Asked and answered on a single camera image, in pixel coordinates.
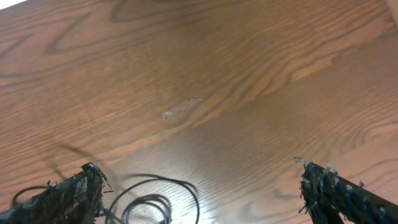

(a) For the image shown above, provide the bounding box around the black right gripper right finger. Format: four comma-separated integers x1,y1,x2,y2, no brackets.
291,157,397,224

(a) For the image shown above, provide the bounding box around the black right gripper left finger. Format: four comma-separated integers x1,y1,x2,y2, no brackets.
1,162,108,224

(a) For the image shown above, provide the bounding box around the black USB cable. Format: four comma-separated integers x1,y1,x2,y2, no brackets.
11,173,200,224

